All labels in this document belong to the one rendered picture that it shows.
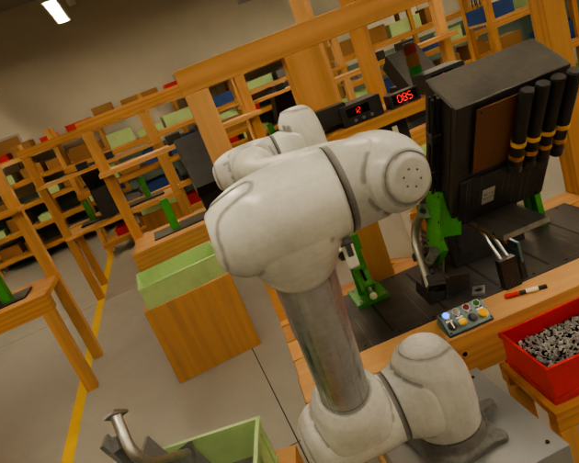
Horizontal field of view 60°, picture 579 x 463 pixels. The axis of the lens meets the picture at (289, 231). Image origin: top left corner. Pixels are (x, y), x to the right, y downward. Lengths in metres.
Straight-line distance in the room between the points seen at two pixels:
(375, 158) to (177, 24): 11.10
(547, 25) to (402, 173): 1.74
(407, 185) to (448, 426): 0.66
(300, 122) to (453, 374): 0.66
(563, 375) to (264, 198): 1.05
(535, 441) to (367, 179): 0.80
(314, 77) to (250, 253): 1.35
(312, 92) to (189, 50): 9.75
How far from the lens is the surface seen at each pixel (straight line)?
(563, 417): 1.54
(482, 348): 1.72
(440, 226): 1.77
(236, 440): 1.58
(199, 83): 1.91
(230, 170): 1.21
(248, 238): 0.65
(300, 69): 1.94
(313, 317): 0.80
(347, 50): 9.23
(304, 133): 1.23
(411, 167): 0.66
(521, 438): 1.30
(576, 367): 1.52
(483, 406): 1.33
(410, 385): 1.13
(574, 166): 2.47
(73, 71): 11.59
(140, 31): 11.63
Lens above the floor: 1.83
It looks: 17 degrees down
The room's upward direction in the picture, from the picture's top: 21 degrees counter-clockwise
